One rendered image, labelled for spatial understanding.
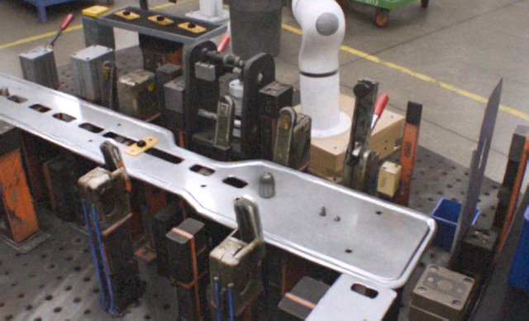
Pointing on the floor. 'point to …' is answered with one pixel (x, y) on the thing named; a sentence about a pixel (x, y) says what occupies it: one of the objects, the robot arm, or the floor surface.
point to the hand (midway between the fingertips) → (158, 2)
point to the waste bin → (254, 9)
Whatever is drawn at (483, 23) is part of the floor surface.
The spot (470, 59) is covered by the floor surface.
